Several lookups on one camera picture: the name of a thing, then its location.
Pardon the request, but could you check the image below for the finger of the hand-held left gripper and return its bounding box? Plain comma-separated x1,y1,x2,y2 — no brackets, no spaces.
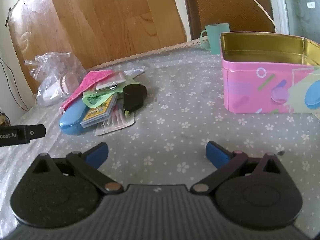
29,124,46,140

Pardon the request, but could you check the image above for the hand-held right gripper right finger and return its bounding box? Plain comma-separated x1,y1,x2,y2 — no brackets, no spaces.
191,141,285,195

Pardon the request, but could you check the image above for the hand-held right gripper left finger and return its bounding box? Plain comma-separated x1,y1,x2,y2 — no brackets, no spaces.
32,142,124,195

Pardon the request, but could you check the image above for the yellow card box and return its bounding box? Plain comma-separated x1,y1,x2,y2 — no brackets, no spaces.
80,92,118,128

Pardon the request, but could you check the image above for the green packet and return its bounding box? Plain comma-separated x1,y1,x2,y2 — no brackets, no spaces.
82,76,140,109

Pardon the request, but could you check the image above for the black round box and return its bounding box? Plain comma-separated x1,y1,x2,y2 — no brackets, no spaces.
121,84,148,113

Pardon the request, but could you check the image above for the red packet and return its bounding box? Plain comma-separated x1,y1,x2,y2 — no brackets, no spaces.
59,71,116,112

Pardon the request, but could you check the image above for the white blue packet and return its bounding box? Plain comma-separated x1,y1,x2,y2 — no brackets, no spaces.
96,71,126,90

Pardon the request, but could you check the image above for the gold metal tin box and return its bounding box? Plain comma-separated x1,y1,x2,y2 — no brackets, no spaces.
220,32,320,114

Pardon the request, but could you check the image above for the blue oval case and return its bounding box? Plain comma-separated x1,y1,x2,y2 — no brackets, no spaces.
59,97,88,135

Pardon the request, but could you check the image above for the clear plastic bag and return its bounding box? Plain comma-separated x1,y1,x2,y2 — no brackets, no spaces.
24,52,87,107

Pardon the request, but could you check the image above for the grey floral tablecloth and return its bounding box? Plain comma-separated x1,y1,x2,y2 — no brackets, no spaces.
0,36,320,233

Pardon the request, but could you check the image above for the teal cup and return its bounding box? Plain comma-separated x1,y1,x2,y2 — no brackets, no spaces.
200,23,230,55

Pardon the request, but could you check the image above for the wooden board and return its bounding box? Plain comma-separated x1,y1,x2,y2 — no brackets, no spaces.
9,0,187,94

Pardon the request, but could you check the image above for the thin black cable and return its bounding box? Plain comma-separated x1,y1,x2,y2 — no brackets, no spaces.
0,57,29,112

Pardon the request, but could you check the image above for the white cable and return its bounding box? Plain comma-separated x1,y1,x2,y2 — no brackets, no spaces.
240,0,280,34

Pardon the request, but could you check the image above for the white window frame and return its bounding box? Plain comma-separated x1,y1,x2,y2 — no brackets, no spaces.
265,0,320,46

